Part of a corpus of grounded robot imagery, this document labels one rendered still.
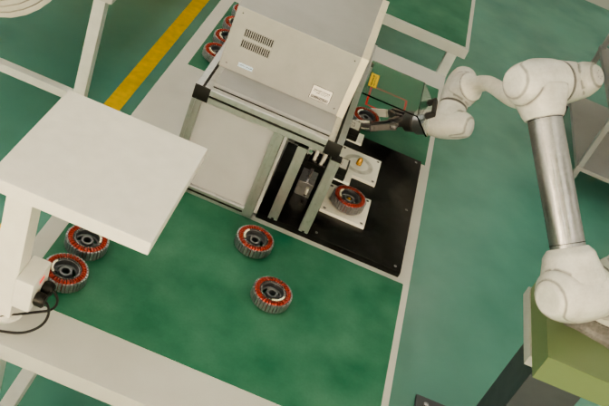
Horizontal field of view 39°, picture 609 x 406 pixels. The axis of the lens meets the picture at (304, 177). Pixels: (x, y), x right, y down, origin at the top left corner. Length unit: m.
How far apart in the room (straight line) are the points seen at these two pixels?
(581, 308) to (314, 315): 0.72
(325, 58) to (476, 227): 2.16
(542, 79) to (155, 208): 1.21
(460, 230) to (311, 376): 2.20
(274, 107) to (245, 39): 0.21
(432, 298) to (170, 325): 1.85
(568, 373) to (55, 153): 1.54
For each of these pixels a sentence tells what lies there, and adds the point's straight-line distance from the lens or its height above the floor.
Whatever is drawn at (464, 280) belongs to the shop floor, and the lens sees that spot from 4.04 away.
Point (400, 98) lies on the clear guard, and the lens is 2.83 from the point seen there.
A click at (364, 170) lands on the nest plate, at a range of 2.93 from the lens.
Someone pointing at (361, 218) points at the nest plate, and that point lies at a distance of 2.72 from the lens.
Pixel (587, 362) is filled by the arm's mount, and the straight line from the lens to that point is 2.65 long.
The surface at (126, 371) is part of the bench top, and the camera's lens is 2.11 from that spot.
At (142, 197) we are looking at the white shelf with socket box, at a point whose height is 1.21.
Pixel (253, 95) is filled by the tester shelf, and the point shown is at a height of 1.11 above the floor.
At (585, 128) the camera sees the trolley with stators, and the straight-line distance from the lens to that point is 5.45.
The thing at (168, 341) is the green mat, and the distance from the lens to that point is 2.18.
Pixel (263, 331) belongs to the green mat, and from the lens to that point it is 2.29.
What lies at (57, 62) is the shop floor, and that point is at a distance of 4.37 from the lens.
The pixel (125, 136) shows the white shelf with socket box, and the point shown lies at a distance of 1.98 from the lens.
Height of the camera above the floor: 2.39
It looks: 35 degrees down
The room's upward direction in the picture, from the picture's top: 24 degrees clockwise
